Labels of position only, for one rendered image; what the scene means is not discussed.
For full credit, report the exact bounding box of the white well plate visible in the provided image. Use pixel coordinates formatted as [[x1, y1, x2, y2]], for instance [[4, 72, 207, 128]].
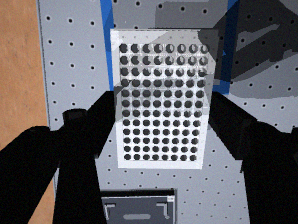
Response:
[[110, 29, 219, 169]]

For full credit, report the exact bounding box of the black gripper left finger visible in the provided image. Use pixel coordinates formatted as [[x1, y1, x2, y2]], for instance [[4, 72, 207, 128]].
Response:
[[0, 91, 115, 224]]

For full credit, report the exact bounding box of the grey perforated base plate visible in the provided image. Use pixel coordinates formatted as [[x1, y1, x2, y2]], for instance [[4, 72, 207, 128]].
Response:
[[36, 0, 298, 224]]

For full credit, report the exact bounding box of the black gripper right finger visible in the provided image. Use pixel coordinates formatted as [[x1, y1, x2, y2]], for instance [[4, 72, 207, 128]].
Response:
[[208, 91, 298, 224]]

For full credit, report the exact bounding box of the blue tape outline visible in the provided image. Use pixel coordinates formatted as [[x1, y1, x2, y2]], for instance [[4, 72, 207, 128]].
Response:
[[100, 0, 240, 95]]

